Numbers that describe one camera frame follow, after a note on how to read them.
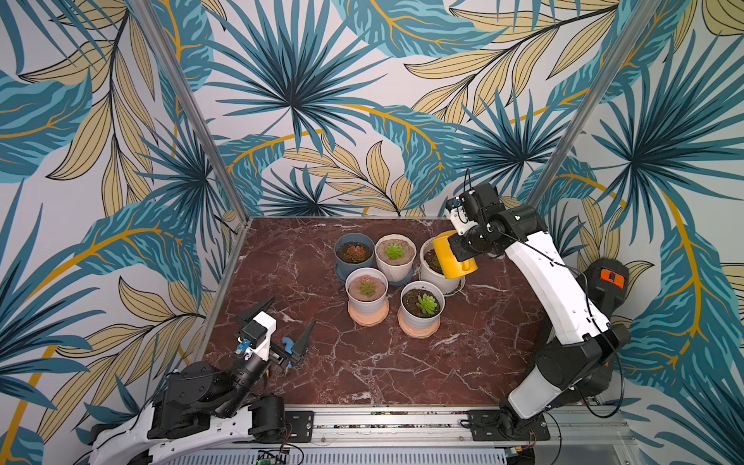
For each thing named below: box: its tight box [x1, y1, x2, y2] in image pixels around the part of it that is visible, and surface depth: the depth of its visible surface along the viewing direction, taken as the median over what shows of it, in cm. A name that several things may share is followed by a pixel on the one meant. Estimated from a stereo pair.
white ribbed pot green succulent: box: [373, 233, 418, 286], surface depth 97 cm
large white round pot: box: [418, 236, 465, 297], surface depth 91 cm
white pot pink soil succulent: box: [344, 266, 390, 327], surface depth 92 cm
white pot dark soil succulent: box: [400, 279, 446, 331], surface depth 87 cm
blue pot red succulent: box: [334, 231, 376, 282], surface depth 99 cm
